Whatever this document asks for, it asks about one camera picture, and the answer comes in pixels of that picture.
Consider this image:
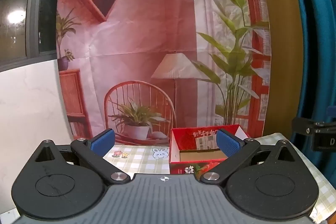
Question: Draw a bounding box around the red strawberry print cardboard box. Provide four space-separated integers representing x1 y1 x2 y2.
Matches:
169 124 250 175

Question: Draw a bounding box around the dark framed window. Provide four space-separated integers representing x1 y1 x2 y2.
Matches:
0 0 65 73

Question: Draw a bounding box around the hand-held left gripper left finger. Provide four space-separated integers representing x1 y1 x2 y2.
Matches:
33 129 131 186

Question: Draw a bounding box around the green checked rabbit tablecloth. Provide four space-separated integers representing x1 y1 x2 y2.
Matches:
102 133 336 224

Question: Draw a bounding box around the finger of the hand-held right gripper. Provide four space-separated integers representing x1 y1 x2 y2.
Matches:
291 116 319 139

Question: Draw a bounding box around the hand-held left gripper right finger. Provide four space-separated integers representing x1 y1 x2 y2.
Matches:
199 129 303 185

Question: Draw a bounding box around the blue curtain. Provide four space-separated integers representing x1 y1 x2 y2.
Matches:
284 0 336 136

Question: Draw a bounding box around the printed room scene backdrop cloth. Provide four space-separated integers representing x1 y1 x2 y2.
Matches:
56 0 271 146

